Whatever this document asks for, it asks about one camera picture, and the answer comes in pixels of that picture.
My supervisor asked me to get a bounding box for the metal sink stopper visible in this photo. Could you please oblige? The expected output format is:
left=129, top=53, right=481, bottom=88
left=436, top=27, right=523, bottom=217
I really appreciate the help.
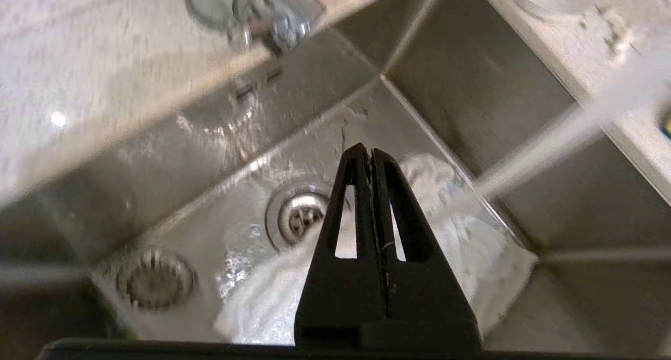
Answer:
left=116, top=248, right=199, bottom=311

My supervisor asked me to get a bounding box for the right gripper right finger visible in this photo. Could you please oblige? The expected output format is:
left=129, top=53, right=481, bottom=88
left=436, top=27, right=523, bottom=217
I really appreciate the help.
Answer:
left=372, top=148, right=482, bottom=350

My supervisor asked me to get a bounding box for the stainless steel sink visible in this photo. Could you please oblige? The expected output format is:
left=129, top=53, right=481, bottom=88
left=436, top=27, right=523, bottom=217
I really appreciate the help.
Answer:
left=0, top=0, right=671, bottom=353

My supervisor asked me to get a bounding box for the chrome faucet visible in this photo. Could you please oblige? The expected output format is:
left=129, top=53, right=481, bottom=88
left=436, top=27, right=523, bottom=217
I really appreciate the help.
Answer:
left=185, top=0, right=327, bottom=54

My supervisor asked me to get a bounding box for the white cloth with green specks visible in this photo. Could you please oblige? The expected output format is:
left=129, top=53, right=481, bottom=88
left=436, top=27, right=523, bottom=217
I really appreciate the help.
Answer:
left=212, top=151, right=539, bottom=346

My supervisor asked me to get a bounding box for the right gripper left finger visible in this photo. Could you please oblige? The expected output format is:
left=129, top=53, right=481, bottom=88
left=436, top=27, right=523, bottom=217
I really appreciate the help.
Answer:
left=295, top=143, right=389, bottom=349

